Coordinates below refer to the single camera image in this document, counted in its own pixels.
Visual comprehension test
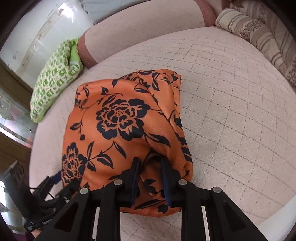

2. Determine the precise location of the person's left hand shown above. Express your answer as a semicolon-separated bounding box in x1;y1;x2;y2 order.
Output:
31;229;42;238

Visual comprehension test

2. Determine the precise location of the orange black floral garment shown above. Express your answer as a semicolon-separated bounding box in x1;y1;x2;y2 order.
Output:
61;69;193;217

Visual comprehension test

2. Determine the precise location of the pink bolster pillow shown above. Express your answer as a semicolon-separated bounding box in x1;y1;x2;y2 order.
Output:
78;0;216;68

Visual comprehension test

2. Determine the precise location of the beige striped patterned blanket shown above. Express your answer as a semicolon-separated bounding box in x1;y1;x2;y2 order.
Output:
215;1;295;87

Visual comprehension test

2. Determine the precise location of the grey blue pillow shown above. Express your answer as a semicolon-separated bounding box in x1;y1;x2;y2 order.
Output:
79;0;146;24

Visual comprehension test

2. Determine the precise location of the wooden mirrored wardrobe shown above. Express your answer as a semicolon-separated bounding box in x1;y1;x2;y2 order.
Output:
0;58;38;241

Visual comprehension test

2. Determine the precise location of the green white patterned pillow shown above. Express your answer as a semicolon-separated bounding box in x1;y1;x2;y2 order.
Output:
30;39;83;123

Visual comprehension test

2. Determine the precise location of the pink quilted mattress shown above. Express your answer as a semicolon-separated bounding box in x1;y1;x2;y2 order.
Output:
29;27;295;240

